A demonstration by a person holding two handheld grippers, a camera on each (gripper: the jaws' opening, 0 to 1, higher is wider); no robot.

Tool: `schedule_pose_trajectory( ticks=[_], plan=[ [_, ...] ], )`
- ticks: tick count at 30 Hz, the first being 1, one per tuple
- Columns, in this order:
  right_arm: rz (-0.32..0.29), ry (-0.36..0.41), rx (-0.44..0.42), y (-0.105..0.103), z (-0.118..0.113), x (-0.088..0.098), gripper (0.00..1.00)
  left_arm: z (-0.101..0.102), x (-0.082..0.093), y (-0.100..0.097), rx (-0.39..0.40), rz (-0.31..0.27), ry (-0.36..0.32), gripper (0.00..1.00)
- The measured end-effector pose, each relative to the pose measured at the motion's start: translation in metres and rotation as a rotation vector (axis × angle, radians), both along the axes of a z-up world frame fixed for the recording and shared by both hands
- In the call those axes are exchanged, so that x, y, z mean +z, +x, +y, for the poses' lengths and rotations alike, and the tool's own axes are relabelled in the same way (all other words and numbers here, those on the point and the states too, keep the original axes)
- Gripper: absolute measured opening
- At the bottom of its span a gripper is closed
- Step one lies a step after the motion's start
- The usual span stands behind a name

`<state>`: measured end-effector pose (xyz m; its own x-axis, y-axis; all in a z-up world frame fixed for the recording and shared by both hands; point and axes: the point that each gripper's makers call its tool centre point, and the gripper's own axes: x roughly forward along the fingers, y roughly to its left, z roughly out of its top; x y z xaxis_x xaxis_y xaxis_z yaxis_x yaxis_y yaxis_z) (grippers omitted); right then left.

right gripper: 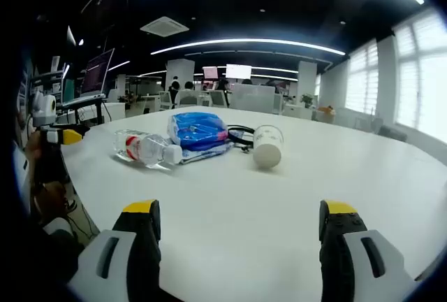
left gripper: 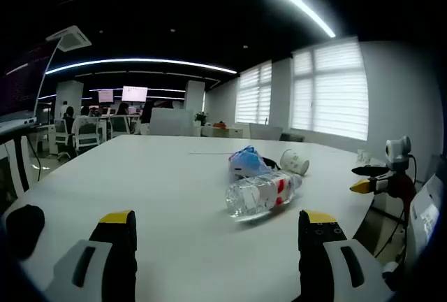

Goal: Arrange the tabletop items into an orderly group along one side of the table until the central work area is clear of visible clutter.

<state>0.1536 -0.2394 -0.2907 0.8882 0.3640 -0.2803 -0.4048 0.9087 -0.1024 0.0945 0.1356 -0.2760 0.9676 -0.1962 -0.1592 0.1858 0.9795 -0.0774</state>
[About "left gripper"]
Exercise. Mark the white paper cup item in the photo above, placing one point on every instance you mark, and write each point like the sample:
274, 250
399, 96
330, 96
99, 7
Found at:
295, 162

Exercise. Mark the white framed chair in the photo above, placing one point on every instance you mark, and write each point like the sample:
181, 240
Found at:
15, 169

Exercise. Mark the grey chair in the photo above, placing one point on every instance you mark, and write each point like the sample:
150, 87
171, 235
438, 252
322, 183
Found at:
291, 137

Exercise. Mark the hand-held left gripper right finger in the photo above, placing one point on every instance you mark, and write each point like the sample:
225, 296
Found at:
321, 267

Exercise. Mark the white monitor screen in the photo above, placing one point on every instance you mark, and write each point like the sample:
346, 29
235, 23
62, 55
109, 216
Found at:
134, 94

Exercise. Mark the white pillar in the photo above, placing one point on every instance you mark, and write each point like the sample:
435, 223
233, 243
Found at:
195, 95
70, 94

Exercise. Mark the blue tissue pack item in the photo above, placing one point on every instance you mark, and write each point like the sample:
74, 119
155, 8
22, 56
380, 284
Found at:
253, 158

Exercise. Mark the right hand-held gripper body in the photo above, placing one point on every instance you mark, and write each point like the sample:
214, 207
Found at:
398, 155

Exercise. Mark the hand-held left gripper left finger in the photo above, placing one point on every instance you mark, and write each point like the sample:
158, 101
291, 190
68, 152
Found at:
111, 267

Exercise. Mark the clear water bottle item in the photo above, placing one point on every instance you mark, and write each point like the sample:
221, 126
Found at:
251, 197

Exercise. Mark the large window with blinds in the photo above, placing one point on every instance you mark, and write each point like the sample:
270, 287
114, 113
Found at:
331, 95

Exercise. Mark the curved ceiling light strip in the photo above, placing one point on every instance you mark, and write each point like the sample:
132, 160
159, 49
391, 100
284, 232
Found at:
139, 61

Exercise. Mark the white cabinet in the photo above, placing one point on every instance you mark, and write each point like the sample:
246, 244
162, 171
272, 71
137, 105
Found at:
227, 131

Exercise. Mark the potted plant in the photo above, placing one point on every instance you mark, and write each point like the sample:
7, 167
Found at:
200, 117

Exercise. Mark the narrow window with blinds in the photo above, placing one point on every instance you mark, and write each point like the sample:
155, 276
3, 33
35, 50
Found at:
253, 95

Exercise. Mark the pink monitor screen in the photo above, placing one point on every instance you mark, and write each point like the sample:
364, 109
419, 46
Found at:
105, 96

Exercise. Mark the ceiling air conditioner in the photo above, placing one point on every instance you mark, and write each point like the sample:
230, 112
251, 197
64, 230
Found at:
70, 38

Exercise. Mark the white machine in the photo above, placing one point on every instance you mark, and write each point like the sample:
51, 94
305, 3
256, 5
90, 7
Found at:
426, 211

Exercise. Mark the orange item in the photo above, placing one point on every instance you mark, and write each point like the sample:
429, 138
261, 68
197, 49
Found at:
220, 124

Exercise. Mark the white table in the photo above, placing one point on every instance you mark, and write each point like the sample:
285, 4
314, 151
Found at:
139, 183

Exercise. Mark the white mesh office chair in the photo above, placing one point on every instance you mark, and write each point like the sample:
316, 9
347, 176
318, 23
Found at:
62, 134
122, 125
87, 134

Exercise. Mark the dark rounded object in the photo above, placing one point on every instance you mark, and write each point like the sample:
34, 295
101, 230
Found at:
24, 228

